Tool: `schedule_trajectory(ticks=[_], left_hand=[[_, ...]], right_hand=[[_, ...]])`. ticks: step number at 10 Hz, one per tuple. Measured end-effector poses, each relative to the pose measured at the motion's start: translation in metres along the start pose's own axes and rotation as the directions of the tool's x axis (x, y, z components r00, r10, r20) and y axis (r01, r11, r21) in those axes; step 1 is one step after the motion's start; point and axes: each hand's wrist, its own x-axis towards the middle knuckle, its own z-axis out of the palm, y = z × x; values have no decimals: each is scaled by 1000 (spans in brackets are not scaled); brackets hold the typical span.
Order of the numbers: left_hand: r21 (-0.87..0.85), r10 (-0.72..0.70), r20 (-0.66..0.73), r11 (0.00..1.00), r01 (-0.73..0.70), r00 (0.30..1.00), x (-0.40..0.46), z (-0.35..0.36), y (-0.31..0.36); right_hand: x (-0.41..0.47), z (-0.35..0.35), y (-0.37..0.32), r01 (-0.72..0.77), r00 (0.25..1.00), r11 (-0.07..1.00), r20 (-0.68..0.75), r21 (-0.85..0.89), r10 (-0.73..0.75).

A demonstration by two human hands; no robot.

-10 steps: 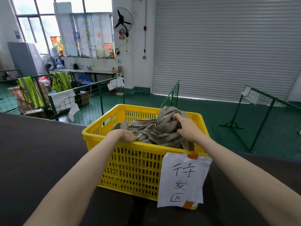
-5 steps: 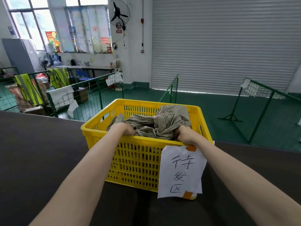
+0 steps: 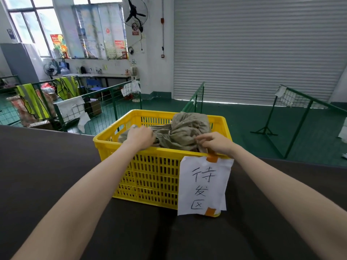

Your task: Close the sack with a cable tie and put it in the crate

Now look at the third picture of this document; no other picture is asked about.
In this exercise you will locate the person's right hand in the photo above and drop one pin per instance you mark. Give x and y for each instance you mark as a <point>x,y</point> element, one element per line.
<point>219,143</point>

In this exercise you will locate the person's left hand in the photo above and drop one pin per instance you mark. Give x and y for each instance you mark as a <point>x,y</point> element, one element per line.
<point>141,138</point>

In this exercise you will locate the grey-green woven sack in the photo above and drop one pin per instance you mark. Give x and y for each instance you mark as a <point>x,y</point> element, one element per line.
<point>184,129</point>

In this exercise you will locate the yellow plastic crate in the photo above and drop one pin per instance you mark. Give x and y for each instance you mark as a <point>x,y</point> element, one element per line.
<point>151,176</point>

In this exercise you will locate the person's right forearm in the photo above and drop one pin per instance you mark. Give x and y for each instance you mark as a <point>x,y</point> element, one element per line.
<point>292,197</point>

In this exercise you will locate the person's left forearm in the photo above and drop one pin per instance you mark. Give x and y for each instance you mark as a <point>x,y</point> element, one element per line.
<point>76,208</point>

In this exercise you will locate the orange tape piece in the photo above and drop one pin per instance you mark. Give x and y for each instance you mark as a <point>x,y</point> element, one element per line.
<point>212,158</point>
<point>210,212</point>

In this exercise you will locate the white handwritten paper sign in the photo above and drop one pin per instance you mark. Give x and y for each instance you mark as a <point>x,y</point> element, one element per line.
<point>203,186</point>

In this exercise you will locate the crumpled white paper sheet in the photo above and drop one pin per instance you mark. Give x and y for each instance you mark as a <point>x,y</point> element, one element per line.
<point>130,88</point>

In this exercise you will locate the brown cardboard box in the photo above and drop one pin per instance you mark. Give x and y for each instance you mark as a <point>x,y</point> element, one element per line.
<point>94,108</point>

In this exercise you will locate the small crumpled white paper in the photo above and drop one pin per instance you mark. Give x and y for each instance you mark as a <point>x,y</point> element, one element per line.
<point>83,121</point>

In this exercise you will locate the grey workbench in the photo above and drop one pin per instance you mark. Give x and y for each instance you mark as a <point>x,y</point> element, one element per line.
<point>108,75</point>

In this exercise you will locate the small white paper tag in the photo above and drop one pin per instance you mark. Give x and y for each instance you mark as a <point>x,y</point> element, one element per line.
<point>280,92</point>

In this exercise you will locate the yellow-green safety vest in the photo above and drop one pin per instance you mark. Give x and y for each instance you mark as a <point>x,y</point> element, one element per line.
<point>32,101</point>
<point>66,87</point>

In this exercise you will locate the grey roller shutter door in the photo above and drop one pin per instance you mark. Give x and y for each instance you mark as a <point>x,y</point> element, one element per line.
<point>257,51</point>

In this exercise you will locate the round red warning sign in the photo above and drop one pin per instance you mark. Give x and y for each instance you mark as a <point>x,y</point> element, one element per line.
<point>135,28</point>

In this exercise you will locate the small black desk fan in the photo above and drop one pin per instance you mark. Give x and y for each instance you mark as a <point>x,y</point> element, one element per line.
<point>50,69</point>

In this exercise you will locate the floral fabric bundle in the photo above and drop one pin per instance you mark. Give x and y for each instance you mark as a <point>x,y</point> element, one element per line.
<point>21,111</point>

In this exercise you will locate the white handwritten paper sheet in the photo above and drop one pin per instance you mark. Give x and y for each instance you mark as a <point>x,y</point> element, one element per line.
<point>343,131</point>

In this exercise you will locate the grey metal cabinet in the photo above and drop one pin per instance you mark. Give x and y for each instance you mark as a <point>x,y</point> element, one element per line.
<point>19,62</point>

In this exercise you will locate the large metal-framed window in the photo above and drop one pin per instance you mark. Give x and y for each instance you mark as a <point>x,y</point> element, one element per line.
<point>24,24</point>

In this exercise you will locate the black wall fan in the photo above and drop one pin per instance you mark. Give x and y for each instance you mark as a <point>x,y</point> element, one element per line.
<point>131,50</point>

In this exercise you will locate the row of wall posters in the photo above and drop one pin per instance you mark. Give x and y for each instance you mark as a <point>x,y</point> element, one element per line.
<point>100,32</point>

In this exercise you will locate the large white wall fan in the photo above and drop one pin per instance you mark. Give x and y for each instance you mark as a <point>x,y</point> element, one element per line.
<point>134,12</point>

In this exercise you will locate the small blue wall sign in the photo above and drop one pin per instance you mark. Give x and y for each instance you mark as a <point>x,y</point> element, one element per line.
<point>11,34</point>

